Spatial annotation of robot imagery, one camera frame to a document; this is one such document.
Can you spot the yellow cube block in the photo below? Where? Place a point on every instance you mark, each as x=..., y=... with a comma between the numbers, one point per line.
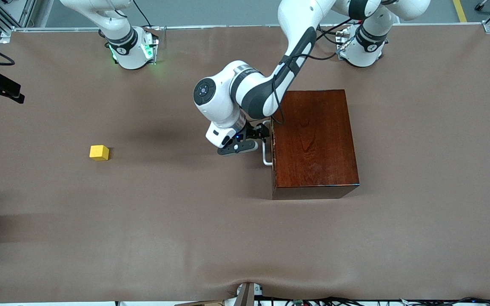
x=99, y=153

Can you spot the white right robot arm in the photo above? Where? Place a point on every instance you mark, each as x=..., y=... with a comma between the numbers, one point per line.
x=130, y=46

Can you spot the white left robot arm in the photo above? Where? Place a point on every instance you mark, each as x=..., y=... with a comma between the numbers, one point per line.
x=219, y=102

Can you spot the dark wooden drawer cabinet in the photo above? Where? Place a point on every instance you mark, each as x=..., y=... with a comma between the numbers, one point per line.
x=321, y=140

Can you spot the clear table edge strip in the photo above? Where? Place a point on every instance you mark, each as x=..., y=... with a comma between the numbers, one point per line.
x=36, y=29

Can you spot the brown table cover sheet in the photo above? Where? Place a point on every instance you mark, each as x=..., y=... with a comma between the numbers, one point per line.
x=143, y=233

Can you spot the yellow floor tape strip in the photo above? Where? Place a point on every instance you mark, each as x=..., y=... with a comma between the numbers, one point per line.
x=461, y=12

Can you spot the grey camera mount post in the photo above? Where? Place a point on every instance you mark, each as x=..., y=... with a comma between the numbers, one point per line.
x=246, y=295

